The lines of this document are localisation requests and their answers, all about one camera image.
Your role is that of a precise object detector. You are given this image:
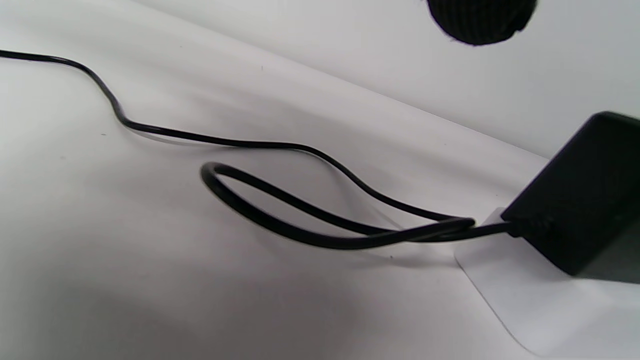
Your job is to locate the person's left hand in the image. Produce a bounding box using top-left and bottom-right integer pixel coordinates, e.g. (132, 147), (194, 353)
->
(426, 0), (539, 47)

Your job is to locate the black power adapter box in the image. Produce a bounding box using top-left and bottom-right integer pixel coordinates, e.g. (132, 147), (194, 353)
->
(500, 111), (640, 285)

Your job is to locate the thin black cable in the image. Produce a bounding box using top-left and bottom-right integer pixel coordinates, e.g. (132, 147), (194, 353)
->
(0, 49), (516, 239)

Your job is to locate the thick black cable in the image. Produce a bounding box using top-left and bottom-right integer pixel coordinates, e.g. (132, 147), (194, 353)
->
(199, 162), (477, 251)

